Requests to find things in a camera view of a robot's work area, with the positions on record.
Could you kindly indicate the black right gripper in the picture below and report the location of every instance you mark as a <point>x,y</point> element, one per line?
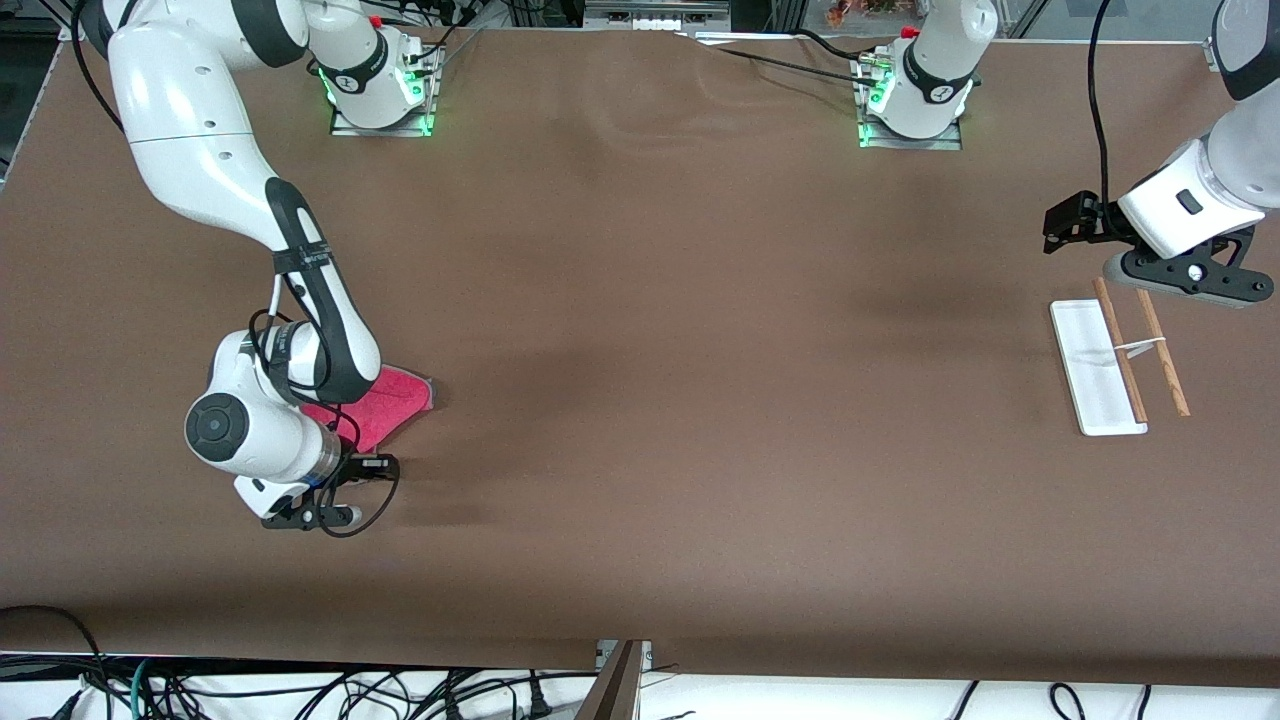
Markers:
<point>356,467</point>

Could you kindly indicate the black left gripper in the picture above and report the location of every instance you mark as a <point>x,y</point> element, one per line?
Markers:
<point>1086,216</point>

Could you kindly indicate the pink and grey towel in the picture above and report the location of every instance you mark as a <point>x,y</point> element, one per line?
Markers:
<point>400,400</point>

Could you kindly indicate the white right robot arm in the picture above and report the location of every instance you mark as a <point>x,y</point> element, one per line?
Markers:
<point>180,100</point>

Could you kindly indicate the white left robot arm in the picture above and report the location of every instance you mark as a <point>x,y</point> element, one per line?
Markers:
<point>935,70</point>

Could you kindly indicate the white wooden towel rack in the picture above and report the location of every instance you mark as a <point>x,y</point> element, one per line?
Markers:
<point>1095,370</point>

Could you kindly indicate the orange red decoration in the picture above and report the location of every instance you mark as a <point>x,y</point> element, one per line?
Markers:
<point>870,10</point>

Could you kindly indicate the white flat strip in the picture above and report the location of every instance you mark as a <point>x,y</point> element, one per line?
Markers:
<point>740,39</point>

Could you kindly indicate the white power strip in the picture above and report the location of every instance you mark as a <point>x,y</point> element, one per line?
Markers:
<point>655,22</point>

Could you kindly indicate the metal table bracket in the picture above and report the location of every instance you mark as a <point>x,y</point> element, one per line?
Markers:
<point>615,690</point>

